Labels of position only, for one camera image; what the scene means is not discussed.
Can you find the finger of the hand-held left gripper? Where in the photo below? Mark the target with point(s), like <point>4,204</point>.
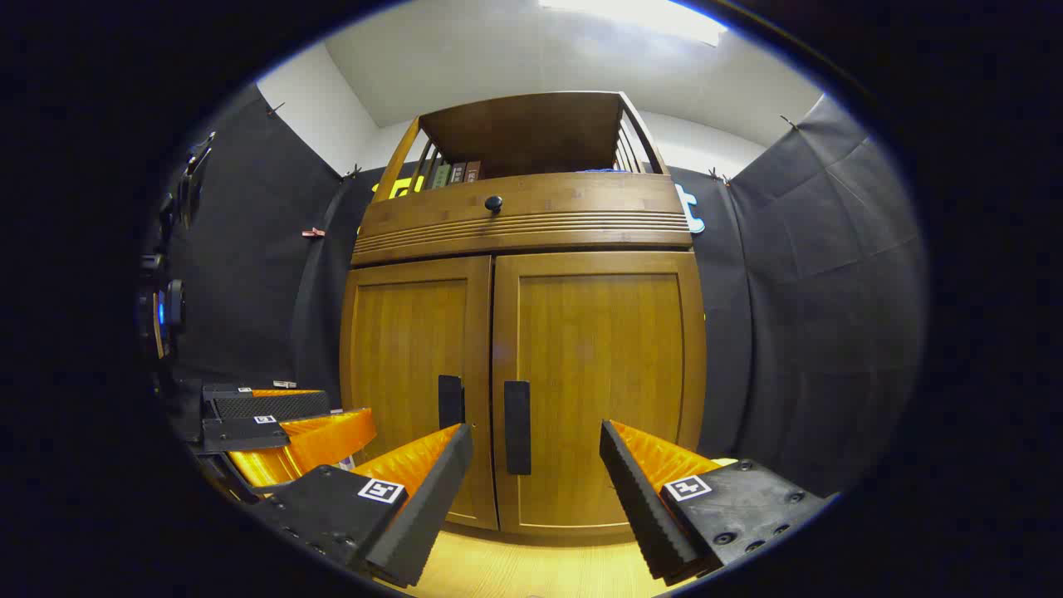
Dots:
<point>315,444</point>
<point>274,406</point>

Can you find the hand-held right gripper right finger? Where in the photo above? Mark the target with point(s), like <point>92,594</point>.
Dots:
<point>644,507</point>

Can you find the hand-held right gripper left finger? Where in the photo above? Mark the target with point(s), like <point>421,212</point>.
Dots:
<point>432,507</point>

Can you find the wooden shoe cabinet door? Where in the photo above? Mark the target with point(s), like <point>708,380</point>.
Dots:
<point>602,357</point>
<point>407,349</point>

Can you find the wooden double-door shoe cabinet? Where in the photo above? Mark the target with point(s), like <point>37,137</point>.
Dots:
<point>531,133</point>

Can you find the glowing blue white screen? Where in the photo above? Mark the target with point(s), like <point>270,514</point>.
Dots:
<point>159,313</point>

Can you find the white printed card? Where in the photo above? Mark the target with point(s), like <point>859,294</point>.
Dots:
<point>345,461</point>

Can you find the red clip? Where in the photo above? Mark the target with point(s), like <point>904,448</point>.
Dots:
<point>313,232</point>

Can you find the black clip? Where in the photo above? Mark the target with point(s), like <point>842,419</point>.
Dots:
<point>718,175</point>
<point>352,171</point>
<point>275,108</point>
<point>789,123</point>

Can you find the green book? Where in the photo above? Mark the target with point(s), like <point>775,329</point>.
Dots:
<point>442,176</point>

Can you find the dark brown book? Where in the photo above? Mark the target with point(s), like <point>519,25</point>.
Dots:
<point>458,174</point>

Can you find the black drawer knob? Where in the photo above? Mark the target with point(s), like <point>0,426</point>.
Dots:
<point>494,203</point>

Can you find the wooden grooved drawer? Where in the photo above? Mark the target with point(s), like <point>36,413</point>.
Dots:
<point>581,208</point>

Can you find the thin blue item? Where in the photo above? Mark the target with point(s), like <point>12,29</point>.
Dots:
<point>602,171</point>

